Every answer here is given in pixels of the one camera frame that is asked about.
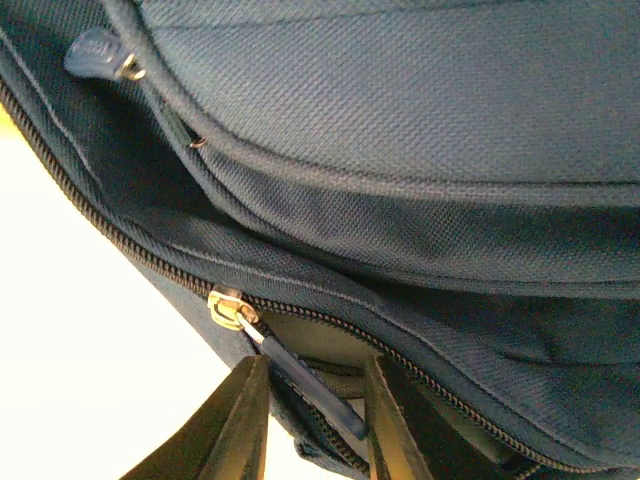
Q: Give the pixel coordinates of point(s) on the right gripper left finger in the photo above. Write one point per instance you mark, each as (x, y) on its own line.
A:
(226, 438)

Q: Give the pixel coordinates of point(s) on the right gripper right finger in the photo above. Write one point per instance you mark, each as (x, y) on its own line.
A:
(408, 438)

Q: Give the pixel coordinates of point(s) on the navy blue student backpack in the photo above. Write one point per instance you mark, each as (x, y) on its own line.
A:
(448, 189)

